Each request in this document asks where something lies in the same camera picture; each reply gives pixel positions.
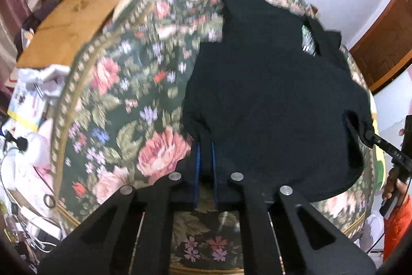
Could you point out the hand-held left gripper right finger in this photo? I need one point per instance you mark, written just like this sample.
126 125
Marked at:
213 172

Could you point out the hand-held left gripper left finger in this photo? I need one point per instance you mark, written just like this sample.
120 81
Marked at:
197 172

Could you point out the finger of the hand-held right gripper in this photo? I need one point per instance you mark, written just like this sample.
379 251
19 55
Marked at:
357 130

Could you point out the black shirt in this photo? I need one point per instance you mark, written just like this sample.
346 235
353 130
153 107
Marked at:
273 94

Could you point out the person's right forearm orange sleeve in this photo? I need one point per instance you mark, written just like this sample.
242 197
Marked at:
399 226

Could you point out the person's right hand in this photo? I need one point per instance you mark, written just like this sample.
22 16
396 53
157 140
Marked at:
390 184

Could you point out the yellow bed sheet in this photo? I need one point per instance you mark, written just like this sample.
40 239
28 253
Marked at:
379 152

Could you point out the brown wooden door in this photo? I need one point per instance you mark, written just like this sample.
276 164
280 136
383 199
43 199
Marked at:
384 46

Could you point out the floral printed blanket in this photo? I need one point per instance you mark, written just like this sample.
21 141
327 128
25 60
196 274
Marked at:
128 94

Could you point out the black tape roll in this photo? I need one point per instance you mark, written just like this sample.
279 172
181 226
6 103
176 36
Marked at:
49 201

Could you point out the white pillow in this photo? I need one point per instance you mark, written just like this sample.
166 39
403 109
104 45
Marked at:
35 146

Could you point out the crumpled white cloth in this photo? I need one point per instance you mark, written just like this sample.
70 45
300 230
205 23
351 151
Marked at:
43 77

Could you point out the illustrated booklet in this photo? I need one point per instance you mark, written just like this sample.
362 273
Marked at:
27 107

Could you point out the wooden board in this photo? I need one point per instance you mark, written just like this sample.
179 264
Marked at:
70 27

